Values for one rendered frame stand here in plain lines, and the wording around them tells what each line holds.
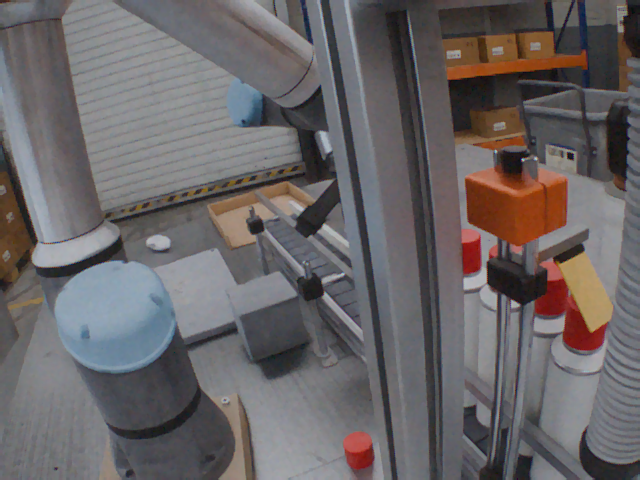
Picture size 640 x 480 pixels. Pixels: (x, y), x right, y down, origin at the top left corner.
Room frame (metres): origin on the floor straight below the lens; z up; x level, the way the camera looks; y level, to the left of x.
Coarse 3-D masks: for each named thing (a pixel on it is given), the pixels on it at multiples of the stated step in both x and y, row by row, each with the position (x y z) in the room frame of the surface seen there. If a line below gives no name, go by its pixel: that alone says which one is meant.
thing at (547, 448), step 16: (256, 192) 1.07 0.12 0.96; (272, 208) 0.93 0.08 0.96; (288, 224) 0.84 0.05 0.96; (304, 240) 0.76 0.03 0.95; (320, 256) 0.69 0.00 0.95; (352, 272) 0.59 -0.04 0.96; (464, 368) 0.35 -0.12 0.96; (464, 384) 0.33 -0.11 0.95; (480, 384) 0.32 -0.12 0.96; (480, 400) 0.31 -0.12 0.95; (528, 432) 0.24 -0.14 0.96; (544, 448) 0.22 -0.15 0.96; (560, 448) 0.22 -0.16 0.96; (560, 464) 0.20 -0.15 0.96; (576, 464) 0.20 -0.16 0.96
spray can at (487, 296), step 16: (480, 304) 0.35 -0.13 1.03; (512, 304) 0.32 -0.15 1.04; (480, 320) 0.34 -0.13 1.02; (512, 320) 0.32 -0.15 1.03; (480, 336) 0.34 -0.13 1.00; (512, 336) 0.32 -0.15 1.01; (480, 352) 0.34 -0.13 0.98; (512, 352) 0.32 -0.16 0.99; (480, 368) 0.34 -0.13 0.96; (512, 368) 0.32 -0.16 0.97; (512, 384) 0.32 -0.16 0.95; (480, 416) 0.34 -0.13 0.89
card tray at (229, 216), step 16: (272, 192) 1.42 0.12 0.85; (288, 192) 1.43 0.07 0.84; (304, 192) 1.29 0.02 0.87; (208, 208) 1.35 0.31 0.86; (224, 208) 1.37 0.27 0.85; (240, 208) 1.37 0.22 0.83; (256, 208) 1.34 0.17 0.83; (288, 208) 1.29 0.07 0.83; (304, 208) 1.26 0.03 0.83; (224, 224) 1.26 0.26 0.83; (240, 224) 1.23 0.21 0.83; (240, 240) 1.12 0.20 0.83
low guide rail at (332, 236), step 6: (288, 204) 1.10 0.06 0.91; (294, 204) 1.07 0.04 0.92; (294, 210) 1.06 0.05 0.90; (300, 210) 1.02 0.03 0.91; (324, 228) 0.89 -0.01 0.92; (324, 234) 0.89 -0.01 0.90; (330, 234) 0.86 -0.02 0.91; (336, 234) 0.85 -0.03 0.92; (330, 240) 0.86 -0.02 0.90; (336, 240) 0.83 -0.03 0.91; (342, 240) 0.81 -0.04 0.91; (336, 246) 0.84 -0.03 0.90; (342, 246) 0.80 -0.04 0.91; (348, 246) 0.78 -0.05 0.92; (348, 252) 0.78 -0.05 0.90
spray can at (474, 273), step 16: (464, 240) 0.38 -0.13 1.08; (480, 240) 0.38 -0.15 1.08; (464, 256) 0.37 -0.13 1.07; (480, 256) 0.38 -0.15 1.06; (464, 272) 0.37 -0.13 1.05; (480, 272) 0.38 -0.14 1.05; (464, 288) 0.37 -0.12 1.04; (480, 288) 0.36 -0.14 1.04; (464, 304) 0.37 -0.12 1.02; (464, 400) 0.37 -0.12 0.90
